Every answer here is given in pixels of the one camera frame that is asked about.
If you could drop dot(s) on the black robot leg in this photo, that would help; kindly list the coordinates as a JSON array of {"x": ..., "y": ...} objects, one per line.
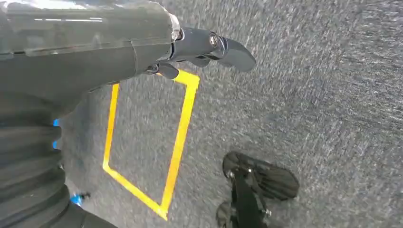
[{"x": 247, "y": 201}]

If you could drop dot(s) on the yellow floor tape square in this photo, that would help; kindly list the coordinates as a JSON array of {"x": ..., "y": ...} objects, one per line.
[{"x": 179, "y": 138}]

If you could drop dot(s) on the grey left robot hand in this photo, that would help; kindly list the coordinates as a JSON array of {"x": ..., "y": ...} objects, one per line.
[{"x": 78, "y": 41}]

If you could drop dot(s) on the blue plastic piece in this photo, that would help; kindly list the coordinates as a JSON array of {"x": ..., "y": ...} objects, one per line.
[
  {"x": 56, "y": 123},
  {"x": 76, "y": 199}
]

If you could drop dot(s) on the ribbed grey left arm sleeve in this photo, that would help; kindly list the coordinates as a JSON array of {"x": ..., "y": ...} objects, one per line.
[{"x": 28, "y": 163}]

